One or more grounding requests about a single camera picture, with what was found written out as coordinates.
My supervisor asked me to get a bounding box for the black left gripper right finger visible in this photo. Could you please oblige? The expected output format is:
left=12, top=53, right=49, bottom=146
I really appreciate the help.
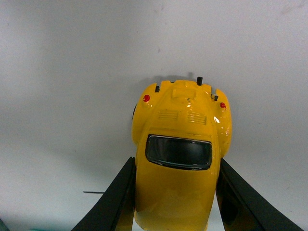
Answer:
left=216, top=159, right=302, bottom=231

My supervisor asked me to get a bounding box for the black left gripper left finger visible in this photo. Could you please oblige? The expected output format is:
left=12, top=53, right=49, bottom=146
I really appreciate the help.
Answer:
left=73, top=157, right=136, bottom=231

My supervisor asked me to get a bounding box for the yellow beetle toy car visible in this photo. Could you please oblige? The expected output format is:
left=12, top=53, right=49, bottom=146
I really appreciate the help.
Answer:
left=132, top=77, right=232, bottom=231

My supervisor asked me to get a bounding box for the turquoise plastic storage bin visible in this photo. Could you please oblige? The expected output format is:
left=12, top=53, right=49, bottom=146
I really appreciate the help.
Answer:
left=0, top=219, right=41, bottom=231

